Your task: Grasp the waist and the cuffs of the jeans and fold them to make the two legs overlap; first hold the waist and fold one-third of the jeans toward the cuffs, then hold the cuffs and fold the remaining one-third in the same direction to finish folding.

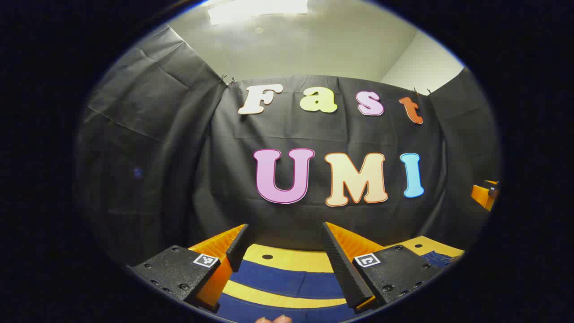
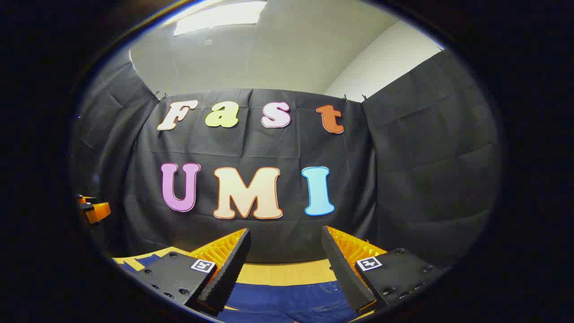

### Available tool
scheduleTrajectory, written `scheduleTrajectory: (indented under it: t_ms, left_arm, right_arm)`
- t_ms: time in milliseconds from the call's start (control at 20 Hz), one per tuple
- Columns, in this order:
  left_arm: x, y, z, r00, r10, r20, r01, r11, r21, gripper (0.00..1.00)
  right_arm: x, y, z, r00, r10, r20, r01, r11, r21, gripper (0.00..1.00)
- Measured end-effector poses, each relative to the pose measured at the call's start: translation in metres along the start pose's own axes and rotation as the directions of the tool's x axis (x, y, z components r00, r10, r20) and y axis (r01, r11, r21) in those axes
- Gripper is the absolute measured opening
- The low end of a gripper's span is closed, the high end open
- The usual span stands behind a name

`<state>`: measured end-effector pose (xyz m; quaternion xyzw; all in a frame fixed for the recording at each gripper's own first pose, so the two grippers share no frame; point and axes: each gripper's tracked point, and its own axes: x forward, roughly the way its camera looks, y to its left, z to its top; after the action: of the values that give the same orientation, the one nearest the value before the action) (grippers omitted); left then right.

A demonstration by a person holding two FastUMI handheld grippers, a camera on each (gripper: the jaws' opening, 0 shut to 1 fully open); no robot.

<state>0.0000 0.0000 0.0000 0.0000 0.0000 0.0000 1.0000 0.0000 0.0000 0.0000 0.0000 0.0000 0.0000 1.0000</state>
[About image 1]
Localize black backdrop cloth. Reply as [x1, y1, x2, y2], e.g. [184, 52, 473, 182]
[74, 25, 500, 270]

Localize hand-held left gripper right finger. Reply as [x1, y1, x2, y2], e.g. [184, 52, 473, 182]
[321, 221, 449, 313]

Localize blue denim jeans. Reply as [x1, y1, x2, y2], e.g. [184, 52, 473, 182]
[211, 250, 454, 323]

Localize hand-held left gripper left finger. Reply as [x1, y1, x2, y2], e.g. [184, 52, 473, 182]
[127, 223, 252, 313]

